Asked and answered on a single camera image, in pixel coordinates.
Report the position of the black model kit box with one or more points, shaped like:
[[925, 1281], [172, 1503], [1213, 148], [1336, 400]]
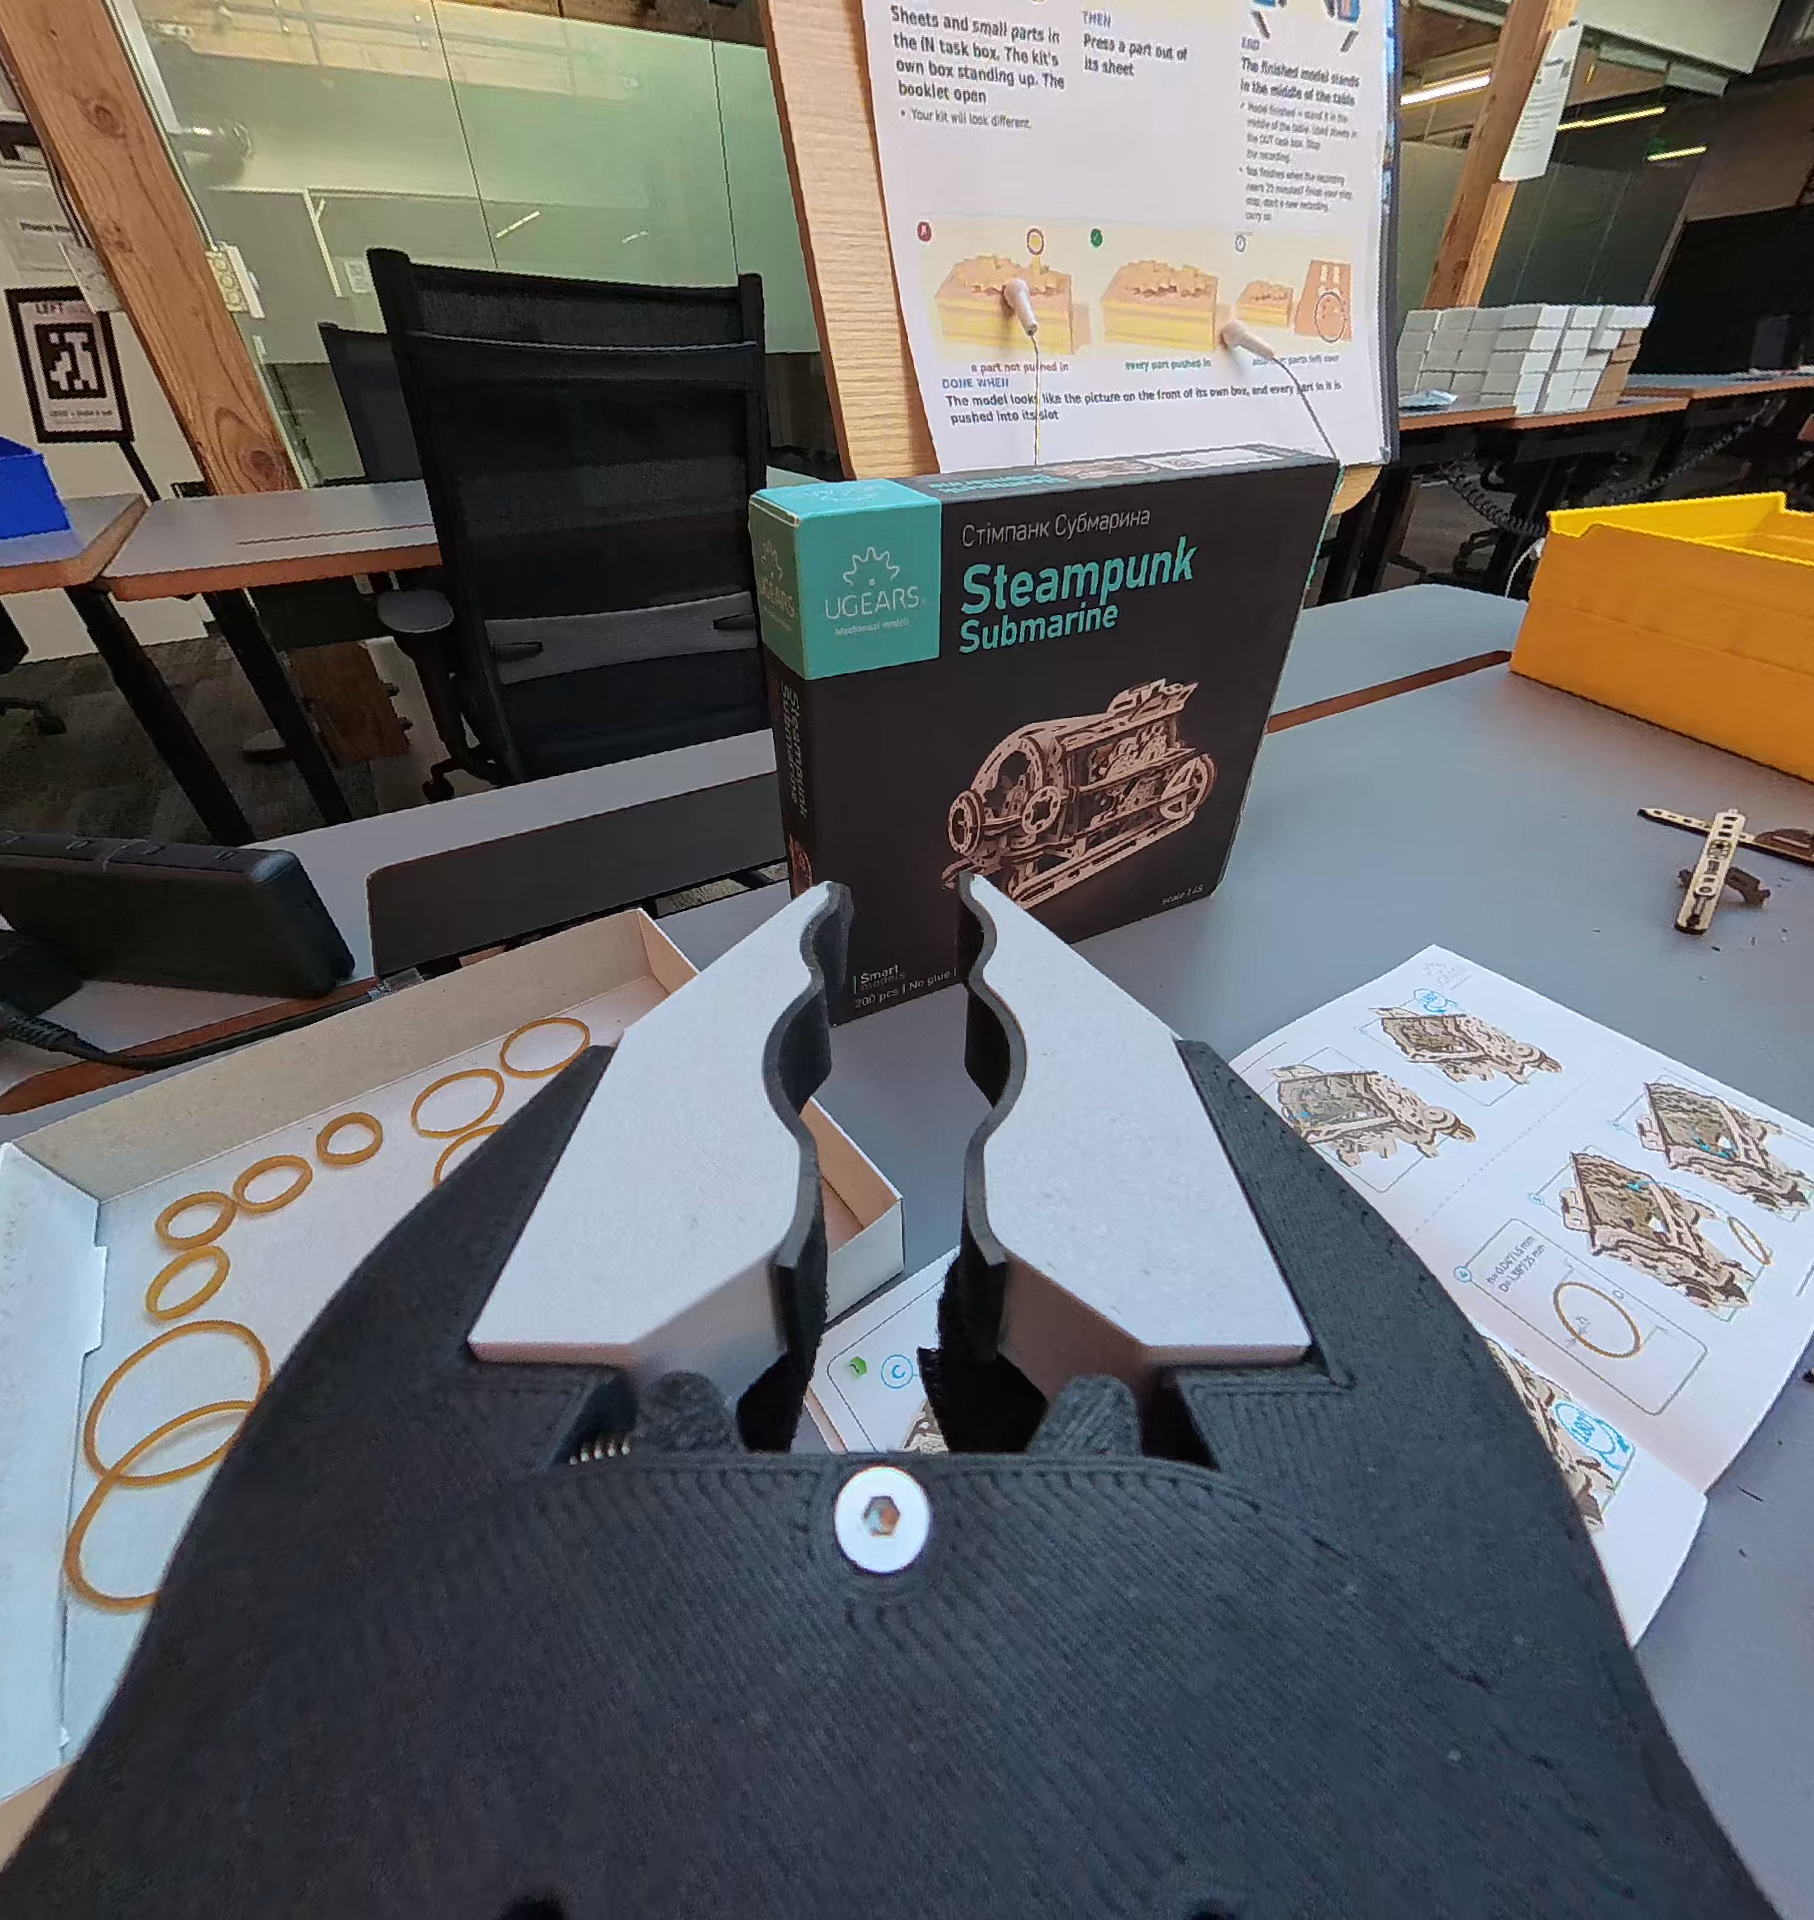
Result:
[[1117, 674]]

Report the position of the stack of white boxes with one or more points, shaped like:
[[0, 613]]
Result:
[[1521, 354]]

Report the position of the black and white marker sign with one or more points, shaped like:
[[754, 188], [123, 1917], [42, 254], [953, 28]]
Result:
[[76, 361]]

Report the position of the grey desk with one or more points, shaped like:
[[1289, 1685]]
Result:
[[1447, 840]]

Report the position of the thin wooden model strip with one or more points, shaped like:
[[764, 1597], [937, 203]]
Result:
[[1807, 852]]

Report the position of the black power strip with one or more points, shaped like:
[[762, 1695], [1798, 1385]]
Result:
[[157, 909]]

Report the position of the white paper notice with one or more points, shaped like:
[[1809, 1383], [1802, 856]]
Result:
[[1540, 96]]

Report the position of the wooden post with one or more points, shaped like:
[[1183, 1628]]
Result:
[[1477, 196]]

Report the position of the group of tan rubber bands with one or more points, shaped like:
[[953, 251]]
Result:
[[194, 1199]]

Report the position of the long wood-edged table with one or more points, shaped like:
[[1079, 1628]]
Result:
[[1672, 402]]

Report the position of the white cardboard tray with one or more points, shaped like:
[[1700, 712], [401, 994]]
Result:
[[396, 1051]]

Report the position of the dark office chair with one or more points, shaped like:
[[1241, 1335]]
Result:
[[366, 405]]

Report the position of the white instruction poster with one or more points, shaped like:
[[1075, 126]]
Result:
[[1145, 179]]

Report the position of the slanted wooden beam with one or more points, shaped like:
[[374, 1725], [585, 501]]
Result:
[[127, 226]]

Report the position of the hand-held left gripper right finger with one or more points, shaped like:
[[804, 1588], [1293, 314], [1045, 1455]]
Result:
[[1133, 1201]]

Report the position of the yellow plastic bin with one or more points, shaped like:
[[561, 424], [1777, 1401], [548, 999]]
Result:
[[1672, 647]]

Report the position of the illustrated instruction booklet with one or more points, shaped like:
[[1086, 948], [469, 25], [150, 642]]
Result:
[[1521, 1126]]

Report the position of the grey office table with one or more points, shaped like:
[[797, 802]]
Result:
[[22, 541], [278, 525]]

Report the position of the wooden poster board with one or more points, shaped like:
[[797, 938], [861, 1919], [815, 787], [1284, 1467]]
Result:
[[832, 226]]

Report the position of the black mesh office chair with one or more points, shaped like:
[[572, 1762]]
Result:
[[576, 450]]

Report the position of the blue plastic bin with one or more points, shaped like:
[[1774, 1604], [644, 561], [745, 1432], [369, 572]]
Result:
[[0, 504]]

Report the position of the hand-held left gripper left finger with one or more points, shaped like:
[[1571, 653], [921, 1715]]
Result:
[[651, 1201]]

